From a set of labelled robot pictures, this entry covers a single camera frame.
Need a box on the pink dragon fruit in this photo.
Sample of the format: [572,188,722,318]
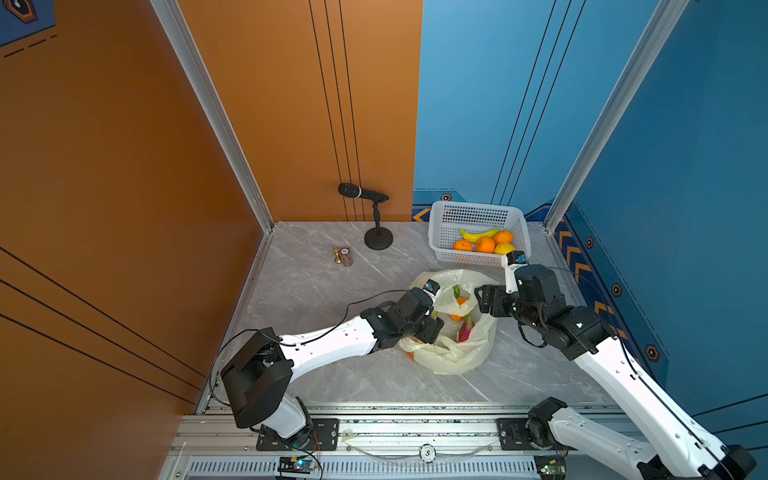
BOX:
[456,316,474,343]

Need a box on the yellow lemon fruit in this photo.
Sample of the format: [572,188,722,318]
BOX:
[494,242,515,255]

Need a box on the yellowish plastic bag orange print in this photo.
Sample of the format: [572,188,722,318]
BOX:
[398,269,500,375]

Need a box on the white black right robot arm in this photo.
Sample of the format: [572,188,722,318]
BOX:
[473,264,757,479]

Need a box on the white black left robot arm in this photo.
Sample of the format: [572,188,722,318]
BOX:
[220,280,444,447]

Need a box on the yellow banana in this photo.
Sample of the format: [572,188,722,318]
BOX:
[460,229,499,244]

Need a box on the white perforated plastic basket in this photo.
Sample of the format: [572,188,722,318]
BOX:
[428,201,532,266]

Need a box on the black microphone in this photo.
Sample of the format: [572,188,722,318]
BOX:
[338,183,389,204]

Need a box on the green circuit board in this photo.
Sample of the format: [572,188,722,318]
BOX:
[276,456,319,479]
[534,456,567,480]

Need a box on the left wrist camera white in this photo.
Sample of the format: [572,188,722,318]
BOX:
[422,279,441,301]

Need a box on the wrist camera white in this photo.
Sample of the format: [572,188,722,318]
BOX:
[501,250,528,294]
[422,279,441,301]

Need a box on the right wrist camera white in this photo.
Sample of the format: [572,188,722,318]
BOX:
[501,250,528,294]

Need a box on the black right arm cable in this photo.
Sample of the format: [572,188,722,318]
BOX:
[515,266,721,480]

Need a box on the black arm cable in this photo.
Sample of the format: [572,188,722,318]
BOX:
[206,289,415,409]
[515,266,721,480]

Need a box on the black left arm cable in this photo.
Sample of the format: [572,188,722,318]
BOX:
[206,289,415,409]

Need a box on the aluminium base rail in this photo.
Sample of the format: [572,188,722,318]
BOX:
[157,401,631,480]

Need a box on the aluminium corner frame post right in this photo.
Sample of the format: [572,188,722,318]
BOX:
[543,0,689,234]

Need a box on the aluminium corner frame post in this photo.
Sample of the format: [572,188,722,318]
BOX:
[543,0,689,234]
[150,0,274,234]

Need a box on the aluminium corner frame post left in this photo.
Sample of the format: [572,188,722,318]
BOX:
[150,0,274,234]

